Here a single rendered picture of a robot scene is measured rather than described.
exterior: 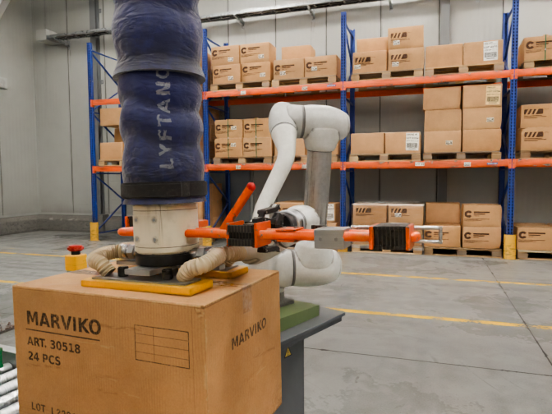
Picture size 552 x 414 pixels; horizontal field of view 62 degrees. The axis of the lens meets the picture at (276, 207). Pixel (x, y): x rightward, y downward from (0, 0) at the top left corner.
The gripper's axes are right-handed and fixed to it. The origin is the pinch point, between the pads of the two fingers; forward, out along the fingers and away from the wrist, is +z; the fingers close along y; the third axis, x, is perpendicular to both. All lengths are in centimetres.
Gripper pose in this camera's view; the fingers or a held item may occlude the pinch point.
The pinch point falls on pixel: (254, 233)
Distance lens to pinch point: 114.1
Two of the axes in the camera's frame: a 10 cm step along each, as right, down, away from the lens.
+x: -9.2, -0.2, 4.0
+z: -4.0, 0.6, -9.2
